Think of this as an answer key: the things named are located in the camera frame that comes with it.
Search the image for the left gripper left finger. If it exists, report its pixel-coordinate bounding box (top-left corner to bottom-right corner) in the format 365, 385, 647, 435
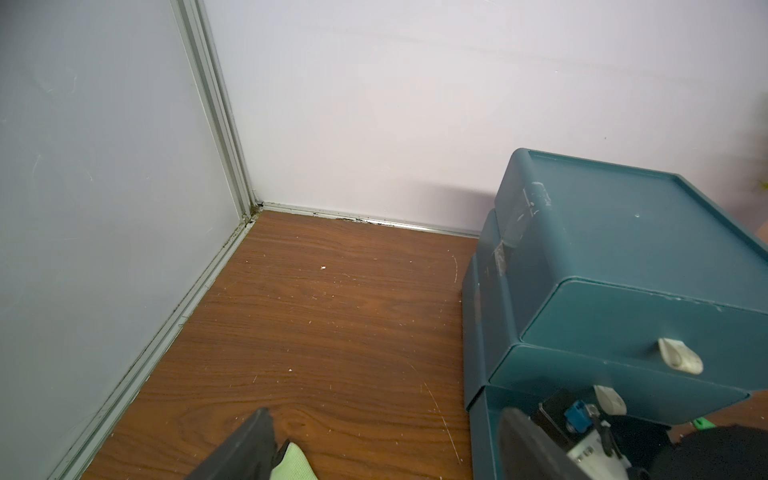
186, 408, 278, 480

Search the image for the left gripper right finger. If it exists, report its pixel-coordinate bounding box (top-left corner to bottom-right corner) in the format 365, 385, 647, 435
499, 408, 589, 480

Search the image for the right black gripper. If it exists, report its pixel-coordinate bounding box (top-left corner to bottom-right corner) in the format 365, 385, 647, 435
608, 416, 767, 479

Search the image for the teal bottom drawer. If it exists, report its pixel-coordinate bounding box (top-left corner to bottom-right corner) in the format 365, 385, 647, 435
468, 385, 541, 480

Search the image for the teal three-drawer cabinet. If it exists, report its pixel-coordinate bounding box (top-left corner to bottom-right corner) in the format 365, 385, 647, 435
461, 148, 768, 427

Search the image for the black green work glove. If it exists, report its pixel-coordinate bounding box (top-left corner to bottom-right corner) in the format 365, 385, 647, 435
270, 440, 318, 480

